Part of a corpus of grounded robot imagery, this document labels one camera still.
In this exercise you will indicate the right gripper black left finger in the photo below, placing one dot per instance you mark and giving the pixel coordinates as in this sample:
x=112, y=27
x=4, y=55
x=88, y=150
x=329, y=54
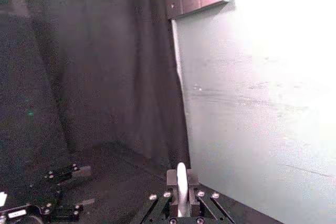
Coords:
x=172, y=182

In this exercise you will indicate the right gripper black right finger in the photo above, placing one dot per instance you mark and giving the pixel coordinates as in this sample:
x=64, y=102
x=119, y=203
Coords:
x=193, y=197

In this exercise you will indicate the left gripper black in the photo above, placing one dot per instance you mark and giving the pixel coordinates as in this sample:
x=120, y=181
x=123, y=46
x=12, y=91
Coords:
x=31, y=214

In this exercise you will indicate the small white plastic piece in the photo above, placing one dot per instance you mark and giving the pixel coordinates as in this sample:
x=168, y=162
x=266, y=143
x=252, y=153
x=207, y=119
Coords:
x=182, y=182

